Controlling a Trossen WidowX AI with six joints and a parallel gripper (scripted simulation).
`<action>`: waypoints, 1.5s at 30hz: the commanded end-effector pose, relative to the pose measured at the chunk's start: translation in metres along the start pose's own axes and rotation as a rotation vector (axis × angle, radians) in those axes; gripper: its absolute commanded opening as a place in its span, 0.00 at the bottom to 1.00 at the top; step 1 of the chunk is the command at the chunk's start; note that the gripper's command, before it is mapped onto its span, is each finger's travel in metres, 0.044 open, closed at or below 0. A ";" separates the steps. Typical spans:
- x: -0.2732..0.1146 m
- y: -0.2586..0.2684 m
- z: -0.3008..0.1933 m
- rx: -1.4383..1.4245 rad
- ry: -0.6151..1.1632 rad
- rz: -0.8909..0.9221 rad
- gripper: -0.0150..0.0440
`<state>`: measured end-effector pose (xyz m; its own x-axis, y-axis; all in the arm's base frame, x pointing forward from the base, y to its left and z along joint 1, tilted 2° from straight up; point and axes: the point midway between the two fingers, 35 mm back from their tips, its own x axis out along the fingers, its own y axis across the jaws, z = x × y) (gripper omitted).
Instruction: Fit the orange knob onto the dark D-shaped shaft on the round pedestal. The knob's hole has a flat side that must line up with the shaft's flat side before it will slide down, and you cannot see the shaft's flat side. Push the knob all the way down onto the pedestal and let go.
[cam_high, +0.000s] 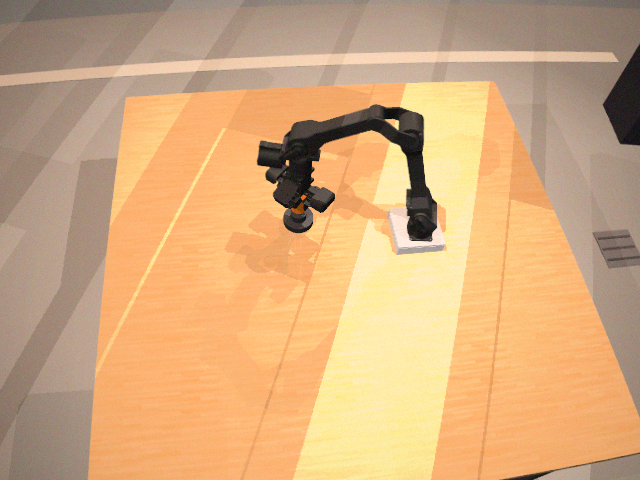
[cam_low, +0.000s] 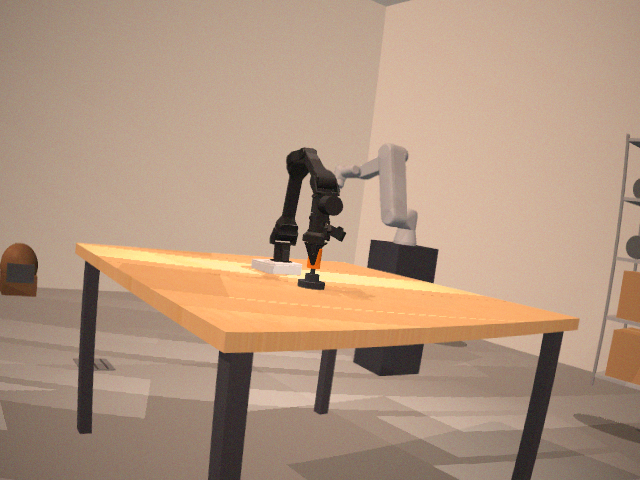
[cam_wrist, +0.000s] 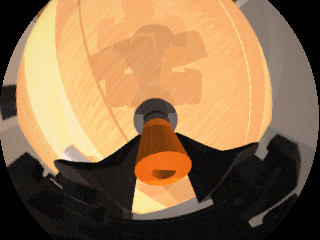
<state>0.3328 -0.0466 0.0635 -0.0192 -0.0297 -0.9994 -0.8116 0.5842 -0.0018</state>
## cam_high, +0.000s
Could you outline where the orange knob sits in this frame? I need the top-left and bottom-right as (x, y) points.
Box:
(291, 195), (306, 214)

